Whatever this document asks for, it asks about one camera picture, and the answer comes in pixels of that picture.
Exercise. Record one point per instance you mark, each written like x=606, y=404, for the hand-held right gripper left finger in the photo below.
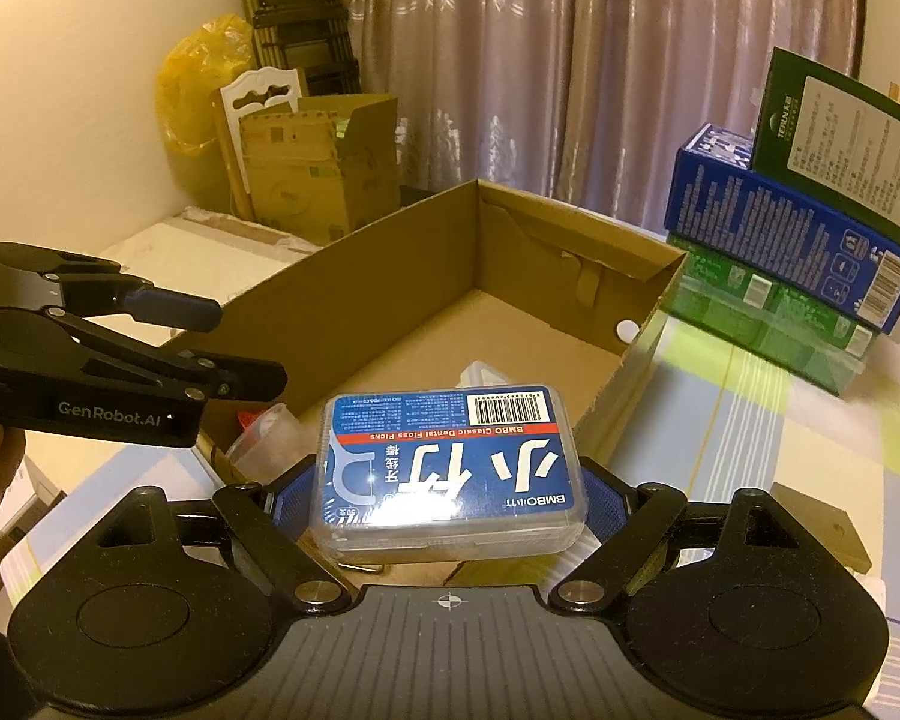
x=292, y=506

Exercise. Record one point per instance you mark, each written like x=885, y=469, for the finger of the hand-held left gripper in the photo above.
x=247, y=381
x=172, y=309

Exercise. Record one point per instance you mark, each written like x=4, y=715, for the brown printed cardboard carton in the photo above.
x=300, y=180

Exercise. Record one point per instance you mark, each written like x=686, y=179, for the blue label dental floss box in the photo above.
x=450, y=465

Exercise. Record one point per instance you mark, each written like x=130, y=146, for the yellow plastic bag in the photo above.
x=195, y=105

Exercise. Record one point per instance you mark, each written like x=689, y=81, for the dark green carton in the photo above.
x=840, y=142

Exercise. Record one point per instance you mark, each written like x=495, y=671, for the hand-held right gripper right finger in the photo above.
x=604, y=499

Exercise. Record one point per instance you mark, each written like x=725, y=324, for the pink patterned curtain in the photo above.
x=570, y=52

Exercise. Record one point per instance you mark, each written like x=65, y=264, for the blue carton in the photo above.
x=757, y=232

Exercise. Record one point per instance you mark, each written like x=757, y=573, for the flat cardboard sheet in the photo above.
x=247, y=229

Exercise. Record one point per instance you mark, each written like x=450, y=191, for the folding step ladder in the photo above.
x=300, y=22

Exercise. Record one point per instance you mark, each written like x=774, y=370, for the cardboard box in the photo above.
x=495, y=315

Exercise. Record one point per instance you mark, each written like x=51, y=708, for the clear plastic jar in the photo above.
x=274, y=442

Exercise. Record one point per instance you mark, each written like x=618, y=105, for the white carved chair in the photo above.
x=259, y=94

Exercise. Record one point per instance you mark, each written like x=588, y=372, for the checked tablecloth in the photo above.
x=720, y=427

